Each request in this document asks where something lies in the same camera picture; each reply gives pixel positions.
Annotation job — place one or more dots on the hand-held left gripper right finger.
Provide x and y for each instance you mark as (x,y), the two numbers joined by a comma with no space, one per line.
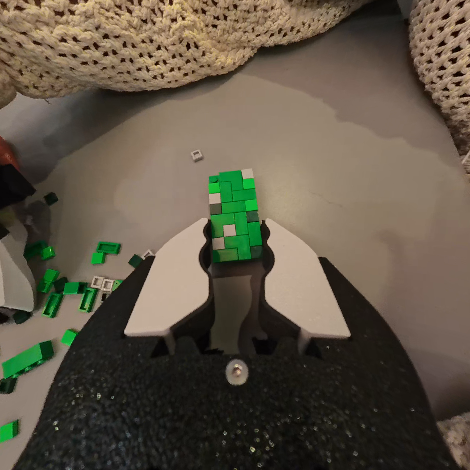
(301,293)

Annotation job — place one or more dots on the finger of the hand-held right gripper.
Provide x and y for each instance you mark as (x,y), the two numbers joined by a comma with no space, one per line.
(16,264)

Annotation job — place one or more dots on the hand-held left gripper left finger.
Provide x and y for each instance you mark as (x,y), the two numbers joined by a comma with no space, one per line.
(172,290)

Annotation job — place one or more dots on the green lego plate assembly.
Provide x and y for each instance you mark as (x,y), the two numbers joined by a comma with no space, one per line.
(235,220)

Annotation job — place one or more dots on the pile of lego pieces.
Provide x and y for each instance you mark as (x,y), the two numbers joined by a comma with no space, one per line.
(27,358)

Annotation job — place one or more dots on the person's right forearm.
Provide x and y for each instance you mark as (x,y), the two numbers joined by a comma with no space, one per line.
(147,36)

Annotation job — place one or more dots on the small grey lego tile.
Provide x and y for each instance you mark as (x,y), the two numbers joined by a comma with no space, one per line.
(197,155)

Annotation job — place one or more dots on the person's right hand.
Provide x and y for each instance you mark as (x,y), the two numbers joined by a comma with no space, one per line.
(7,154)

